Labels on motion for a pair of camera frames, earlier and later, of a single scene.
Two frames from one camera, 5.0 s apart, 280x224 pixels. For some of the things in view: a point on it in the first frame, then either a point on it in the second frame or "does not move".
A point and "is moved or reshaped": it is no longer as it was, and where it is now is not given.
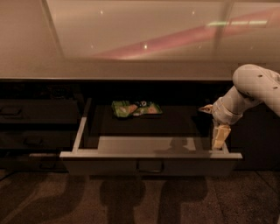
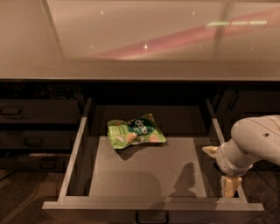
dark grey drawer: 38,111 does not move
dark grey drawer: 33,163 does not move
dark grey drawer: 177,142 is moved or reshaped
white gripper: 220,113 to 225,163
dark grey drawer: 37,139 does not move
